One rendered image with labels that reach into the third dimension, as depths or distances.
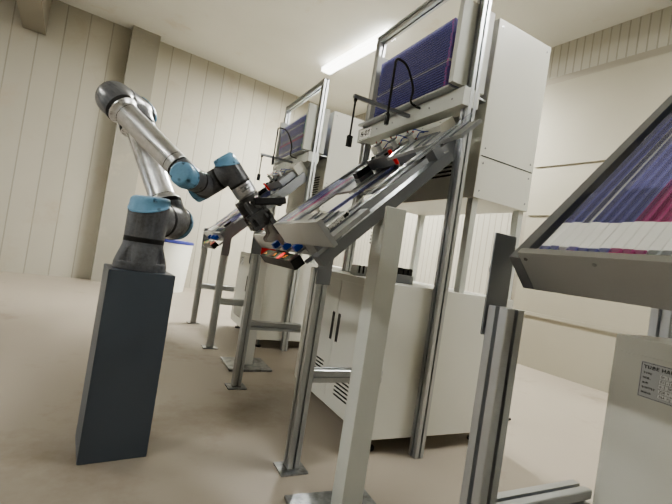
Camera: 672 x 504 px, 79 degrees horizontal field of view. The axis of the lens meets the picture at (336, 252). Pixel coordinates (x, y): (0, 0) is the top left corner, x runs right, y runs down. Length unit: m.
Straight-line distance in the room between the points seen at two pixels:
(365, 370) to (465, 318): 0.73
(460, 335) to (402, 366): 0.29
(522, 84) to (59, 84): 4.85
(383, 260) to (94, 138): 4.84
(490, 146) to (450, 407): 1.05
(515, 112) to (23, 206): 4.90
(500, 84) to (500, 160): 0.30
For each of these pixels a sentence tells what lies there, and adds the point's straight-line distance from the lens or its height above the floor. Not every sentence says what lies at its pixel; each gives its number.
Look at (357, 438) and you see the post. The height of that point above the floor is 0.23.
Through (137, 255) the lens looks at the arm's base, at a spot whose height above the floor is 0.60.
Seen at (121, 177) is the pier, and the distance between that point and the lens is 5.42.
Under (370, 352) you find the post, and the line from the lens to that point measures 1.07.
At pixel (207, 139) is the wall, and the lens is 5.84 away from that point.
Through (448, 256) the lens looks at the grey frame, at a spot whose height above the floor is 0.75.
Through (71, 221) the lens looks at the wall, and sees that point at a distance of 5.52.
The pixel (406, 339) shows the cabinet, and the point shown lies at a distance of 1.54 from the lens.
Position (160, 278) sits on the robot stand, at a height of 0.54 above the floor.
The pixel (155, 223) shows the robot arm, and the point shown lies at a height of 0.70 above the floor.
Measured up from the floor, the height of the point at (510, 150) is 1.23.
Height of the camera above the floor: 0.68
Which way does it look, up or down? 1 degrees up
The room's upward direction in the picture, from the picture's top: 9 degrees clockwise
